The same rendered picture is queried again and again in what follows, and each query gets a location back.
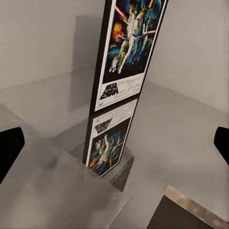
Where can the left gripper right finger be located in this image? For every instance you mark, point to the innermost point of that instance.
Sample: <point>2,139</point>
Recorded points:
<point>221,141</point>

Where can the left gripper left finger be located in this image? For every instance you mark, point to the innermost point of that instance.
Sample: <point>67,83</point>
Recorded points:
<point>11,143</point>

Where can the drop in sink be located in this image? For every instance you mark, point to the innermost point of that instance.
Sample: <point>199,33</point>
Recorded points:
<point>47,188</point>

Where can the poster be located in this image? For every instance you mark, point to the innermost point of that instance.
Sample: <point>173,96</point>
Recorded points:
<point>127,40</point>

